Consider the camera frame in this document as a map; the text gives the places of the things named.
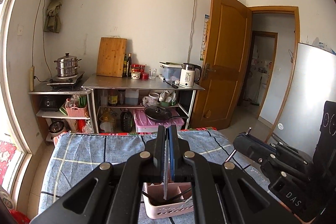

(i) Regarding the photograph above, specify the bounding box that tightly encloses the red printed cloth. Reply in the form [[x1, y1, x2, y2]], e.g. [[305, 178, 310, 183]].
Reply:
[[0, 139, 20, 191]]

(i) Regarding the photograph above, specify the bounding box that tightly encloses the grey air conditioner hose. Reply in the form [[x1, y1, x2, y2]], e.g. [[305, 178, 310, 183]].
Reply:
[[188, 0, 198, 63]]

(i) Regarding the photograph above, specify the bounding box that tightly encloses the blue checked blanket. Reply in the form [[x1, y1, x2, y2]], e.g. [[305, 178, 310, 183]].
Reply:
[[39, 131, 279, 224]]

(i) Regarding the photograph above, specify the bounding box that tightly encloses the pink woven basket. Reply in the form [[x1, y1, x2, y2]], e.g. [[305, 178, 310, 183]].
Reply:
[[65, 98, 88, 117]]

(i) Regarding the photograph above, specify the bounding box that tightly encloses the black induction cooker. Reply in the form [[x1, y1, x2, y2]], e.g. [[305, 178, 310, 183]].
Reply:
[[47, 71, 86, 90]]

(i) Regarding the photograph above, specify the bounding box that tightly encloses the black handled kitchen knife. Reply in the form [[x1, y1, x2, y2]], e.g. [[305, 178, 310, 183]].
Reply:
[[158, 76, 179, 89]]

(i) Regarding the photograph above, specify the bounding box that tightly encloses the steel side shelf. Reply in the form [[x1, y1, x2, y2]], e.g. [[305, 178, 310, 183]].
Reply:
[[28, 89, 93, 135]]

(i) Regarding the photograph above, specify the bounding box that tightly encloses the white lidded jar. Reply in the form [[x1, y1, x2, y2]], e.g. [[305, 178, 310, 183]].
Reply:
[[148, 93, 160, 106]]

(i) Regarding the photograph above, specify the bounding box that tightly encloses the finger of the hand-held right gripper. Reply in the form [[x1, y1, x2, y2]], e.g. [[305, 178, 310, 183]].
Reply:
[[247, 133, 314, 165], [232, 135, 289, 182]]

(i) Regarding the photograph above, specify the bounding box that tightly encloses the silver metal chopstick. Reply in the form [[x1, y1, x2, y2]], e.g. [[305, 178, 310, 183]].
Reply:
[[163, 132, 170, 201]]

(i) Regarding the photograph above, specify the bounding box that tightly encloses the wooden door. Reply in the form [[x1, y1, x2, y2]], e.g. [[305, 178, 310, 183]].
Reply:
[[189, 0, 252, 132]]

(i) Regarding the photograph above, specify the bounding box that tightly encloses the black power cable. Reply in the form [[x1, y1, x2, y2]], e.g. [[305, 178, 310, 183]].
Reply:
[[31, 0, 46, 67]]

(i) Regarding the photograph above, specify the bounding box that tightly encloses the steel steamer pot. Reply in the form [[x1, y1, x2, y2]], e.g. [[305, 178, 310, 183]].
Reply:
[[54, 53, 81, 78]]

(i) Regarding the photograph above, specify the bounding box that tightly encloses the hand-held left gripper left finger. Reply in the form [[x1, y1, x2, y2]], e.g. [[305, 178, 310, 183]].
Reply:
[[29, 125, 166, 224]]

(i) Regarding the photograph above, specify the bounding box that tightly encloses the silver refrigerator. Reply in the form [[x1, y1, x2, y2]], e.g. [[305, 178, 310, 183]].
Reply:
[[265, 42, 336, 159]]

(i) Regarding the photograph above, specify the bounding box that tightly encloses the brown sauce bottle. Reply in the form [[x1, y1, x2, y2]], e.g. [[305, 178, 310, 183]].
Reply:
[[108, 89, 118, 106]]

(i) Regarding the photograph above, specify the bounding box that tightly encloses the white window frame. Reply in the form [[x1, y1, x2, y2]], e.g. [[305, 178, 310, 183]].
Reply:
[[0, 0, 40, 159]]

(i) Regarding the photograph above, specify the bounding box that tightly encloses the large dark liquid bottle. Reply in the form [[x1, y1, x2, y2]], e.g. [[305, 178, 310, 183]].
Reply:
[[120, 108, 134, 133]]

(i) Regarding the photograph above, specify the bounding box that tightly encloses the clear plastic water container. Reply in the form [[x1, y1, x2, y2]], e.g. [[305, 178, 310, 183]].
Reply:
[[159, 61, 183, 83]]

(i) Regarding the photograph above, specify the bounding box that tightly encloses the steel rice cooker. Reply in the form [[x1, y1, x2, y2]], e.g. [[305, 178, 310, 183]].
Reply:
[[49, 121, 67, 138]]

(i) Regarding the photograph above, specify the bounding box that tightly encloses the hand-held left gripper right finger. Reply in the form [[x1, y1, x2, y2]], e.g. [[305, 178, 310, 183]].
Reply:
[[166, 125, 300, 224]]

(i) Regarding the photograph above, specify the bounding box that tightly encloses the steel kitchen table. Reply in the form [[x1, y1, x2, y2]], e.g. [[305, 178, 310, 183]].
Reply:
[[81, 73, 206, 132]]

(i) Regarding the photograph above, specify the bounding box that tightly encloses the red patterned sheet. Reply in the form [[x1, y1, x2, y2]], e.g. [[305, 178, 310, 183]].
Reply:
[[70, 126, 218, 138]]

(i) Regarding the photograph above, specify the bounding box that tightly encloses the bamboo cutting board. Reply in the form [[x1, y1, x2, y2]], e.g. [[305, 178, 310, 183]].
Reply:
[[96, 37, 128, 77]]

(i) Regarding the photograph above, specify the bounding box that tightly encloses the pink plastic utensil basket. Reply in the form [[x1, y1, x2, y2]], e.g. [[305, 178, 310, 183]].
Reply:
[[142, 182, 196, 220]]

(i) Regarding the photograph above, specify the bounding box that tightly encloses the crumpled plastic bag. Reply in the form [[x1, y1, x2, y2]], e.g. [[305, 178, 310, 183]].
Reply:
[[159, 90, 179, 106]]

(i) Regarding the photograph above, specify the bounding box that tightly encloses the white plastic jug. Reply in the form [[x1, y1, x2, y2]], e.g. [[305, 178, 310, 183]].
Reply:
[[125, 89, 139, 106]]

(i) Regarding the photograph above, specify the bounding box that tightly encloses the frying pan with glass lid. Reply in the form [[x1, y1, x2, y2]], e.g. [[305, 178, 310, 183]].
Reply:
[[144, 105, 189, 123]]

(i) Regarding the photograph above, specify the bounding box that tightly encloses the pink lidded storage box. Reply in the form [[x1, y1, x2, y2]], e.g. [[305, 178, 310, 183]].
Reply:
[[133, 108, 185, 133]]

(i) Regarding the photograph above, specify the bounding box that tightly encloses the white power strip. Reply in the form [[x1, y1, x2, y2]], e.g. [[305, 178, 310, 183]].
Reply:
[[29, 65, 35, 92]]

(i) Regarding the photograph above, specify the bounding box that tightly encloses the white electric kettle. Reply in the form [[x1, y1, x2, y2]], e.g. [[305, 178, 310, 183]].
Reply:
[[179, 63, 202, 88]]

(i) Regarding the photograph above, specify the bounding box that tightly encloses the wall calendar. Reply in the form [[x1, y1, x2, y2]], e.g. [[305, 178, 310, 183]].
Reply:
[[199, 14, 211, 61]]

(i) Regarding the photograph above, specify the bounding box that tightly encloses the yellow cooking oil bottle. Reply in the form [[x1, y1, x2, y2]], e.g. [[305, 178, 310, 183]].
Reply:
[[100, 108, 117, 132]]

